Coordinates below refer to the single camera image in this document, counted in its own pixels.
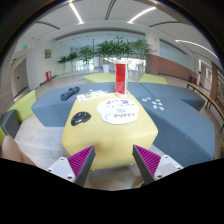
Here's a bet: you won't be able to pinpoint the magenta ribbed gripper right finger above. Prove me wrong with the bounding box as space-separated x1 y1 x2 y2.
132 145 161 185

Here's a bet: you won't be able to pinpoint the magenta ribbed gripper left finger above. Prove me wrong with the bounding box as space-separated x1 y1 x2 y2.
68 146 95 187

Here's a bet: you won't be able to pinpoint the black computer mouse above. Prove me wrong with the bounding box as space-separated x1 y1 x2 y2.
71 112 91 126

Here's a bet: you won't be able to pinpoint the yellow ottoman table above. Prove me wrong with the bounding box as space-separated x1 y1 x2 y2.
62 93 158 169

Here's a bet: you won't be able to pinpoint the grey-blue modular sofa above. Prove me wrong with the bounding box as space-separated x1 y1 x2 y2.
32 82 215 167

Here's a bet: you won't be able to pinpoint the small scattered cards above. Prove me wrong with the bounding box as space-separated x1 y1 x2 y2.
142 97 165 111

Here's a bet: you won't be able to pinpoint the white printed leaflet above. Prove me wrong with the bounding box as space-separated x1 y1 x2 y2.
77 90 106 103

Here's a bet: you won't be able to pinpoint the dark blue folded cloth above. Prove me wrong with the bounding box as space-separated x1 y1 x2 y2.
60 87 80 101

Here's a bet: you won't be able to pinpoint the green bench seat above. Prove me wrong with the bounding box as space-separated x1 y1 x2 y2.
0 90 36 146

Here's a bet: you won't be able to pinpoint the grey chair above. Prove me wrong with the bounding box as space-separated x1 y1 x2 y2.
0 110 19 138

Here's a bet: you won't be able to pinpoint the lime green ottoman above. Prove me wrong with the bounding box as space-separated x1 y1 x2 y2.
82 72 169 86

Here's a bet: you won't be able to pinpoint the wooden bench railing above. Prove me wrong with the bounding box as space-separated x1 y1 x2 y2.
187 82 224 132

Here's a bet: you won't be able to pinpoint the red fire extinguisher box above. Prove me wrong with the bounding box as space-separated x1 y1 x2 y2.
46 71 52 81

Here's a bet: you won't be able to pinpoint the potted green plants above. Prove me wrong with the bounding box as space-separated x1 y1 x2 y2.
57 36 152 65

